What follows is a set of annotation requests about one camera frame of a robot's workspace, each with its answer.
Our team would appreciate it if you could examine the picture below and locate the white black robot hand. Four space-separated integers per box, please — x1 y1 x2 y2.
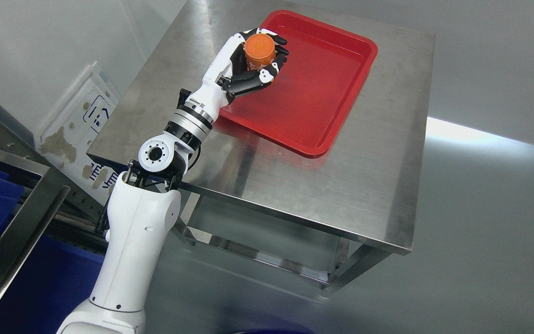
178 27 290 123

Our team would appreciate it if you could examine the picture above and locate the orange cylindrical capacitor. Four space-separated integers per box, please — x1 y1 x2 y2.
244 33 276 70

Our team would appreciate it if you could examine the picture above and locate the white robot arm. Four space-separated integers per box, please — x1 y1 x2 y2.
57 89 212 334

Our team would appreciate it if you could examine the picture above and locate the stainless steel desk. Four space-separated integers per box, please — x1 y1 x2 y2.
88 0 436 292

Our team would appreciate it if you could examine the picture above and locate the red plastic tray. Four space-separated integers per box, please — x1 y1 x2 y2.
220 9 379 159

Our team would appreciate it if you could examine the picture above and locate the white floor sign board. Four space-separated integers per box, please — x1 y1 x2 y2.
34 62 119 206

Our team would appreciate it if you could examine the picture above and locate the steel shelf frame rail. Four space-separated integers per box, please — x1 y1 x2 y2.
0 122 102 300

